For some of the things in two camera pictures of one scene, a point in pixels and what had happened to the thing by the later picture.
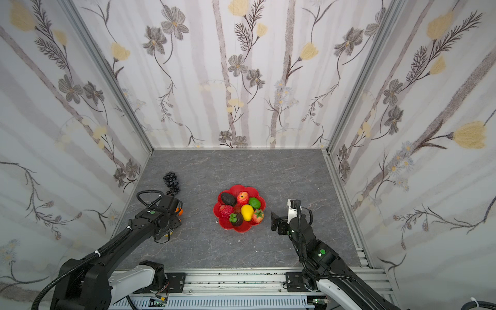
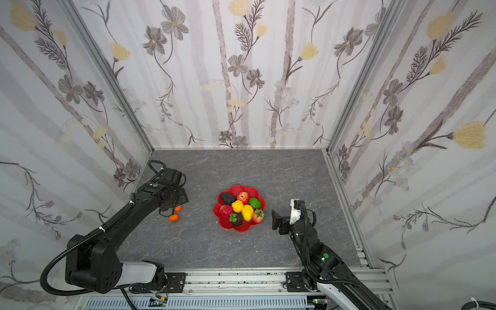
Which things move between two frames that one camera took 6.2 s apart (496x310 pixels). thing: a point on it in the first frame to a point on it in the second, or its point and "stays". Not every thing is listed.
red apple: [243, 198] stays
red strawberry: [258, 215] stays
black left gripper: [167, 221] to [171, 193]
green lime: [254, 203] stays
